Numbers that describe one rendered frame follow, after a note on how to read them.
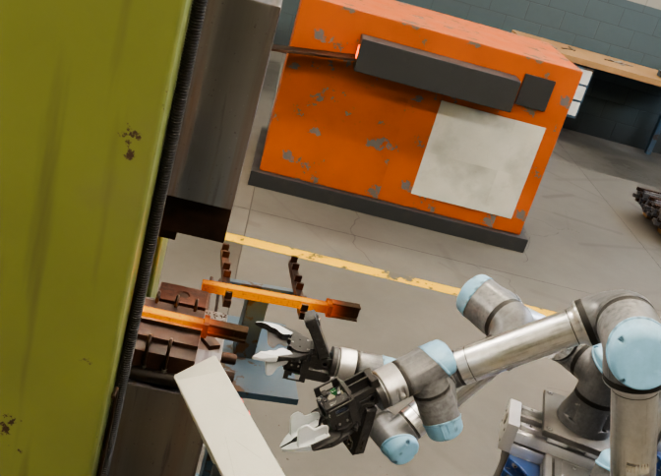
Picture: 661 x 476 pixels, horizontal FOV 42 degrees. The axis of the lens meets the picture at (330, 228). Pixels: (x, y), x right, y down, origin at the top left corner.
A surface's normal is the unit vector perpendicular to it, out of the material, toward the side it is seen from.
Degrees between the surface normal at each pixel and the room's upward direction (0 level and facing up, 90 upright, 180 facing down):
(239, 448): 30
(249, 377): 0
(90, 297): 90
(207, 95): 90
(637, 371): 83
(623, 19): 90
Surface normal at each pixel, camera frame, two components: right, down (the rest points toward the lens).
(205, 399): -0.20, -0.79
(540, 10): 0.00, 0.40
